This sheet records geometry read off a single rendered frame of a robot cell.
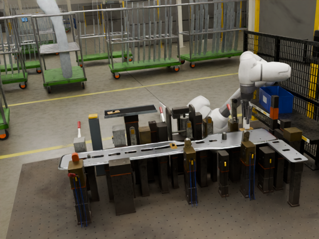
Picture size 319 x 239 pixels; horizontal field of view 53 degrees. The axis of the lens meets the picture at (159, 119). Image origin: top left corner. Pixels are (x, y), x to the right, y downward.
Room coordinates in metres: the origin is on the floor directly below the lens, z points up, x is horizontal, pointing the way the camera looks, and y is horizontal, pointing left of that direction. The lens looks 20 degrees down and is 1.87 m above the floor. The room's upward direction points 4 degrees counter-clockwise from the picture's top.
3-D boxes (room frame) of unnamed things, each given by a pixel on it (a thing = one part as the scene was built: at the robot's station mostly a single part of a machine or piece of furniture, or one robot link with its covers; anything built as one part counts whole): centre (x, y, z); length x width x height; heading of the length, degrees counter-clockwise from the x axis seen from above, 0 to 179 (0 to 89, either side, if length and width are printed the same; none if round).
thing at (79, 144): (1.96, 0.53, 0.88); 0.12 x 0.07 x 0.36; 9
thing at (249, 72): (1.88, -0.56, 1.45); 0.13 x 0.11 x 0.16; 74
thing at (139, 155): (1.86, -0.06, 1.00); 1.38 x 0.22 x 0.02; 99
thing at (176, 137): (2.09, -0.14, 0.94); 0.18 x 0.13 x 0.49; 99
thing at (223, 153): (1.73, -0.37, 0.84); 0.10 x 0.05 x 0.29; 9
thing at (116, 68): (9.11, 0.32, 0.89); 1.90 x 1.00 x 1.77; 102
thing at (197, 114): (2.11, -0.27, 0.91); 0.07 x 0.05 x 0.42; 9
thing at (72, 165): (1.58, 0.48, 0.88); 0.14 x 0.09 x 0.36; 9
